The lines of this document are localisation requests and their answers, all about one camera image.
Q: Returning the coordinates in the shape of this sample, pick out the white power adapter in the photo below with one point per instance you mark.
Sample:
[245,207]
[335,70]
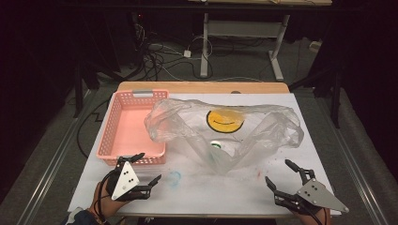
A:
[187,53]

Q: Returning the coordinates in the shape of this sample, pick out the white floor box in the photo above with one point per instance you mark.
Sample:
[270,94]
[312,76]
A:
[314,46]

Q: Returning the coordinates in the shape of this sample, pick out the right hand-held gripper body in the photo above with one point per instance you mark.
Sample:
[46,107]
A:
[313,195]

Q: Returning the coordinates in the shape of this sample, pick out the metal floor rail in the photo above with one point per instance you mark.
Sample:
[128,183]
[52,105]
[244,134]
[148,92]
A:
[359,181]
[53,162]

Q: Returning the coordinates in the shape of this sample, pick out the pink plastic basket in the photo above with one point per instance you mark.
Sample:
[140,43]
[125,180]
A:
[128,134]

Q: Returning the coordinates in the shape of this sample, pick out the person's left hand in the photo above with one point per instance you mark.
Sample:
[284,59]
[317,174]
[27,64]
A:
[104,203]

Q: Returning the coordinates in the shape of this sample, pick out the white table sheet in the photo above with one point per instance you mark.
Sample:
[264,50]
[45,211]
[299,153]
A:
[203,193]

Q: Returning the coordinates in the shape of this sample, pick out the person's right hand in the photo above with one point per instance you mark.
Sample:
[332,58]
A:
[308,218]

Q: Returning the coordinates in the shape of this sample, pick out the wooden table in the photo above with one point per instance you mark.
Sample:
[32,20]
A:
[203,86]

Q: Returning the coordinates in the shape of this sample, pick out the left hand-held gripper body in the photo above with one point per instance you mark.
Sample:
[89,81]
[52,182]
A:
[125,181]

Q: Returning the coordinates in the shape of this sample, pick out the clear plastic bag smiley print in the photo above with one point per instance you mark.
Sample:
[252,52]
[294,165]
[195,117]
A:
[187,125]

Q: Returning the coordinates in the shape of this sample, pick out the white-legged desk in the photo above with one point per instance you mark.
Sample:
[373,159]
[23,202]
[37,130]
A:
[205,47]

